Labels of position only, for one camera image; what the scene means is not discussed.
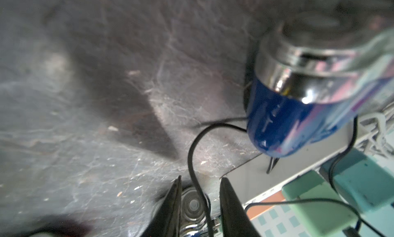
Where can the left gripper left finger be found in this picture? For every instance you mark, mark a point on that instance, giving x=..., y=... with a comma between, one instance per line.
x=166, y=222

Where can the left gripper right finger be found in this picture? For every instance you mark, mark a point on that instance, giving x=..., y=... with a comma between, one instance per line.
x=235, y=222

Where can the green charger adapter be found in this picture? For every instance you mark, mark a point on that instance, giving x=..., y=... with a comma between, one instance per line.
x=326, y=214
x=363, y=183

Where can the white power strip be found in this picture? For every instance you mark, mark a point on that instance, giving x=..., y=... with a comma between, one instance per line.
x=252, y=184

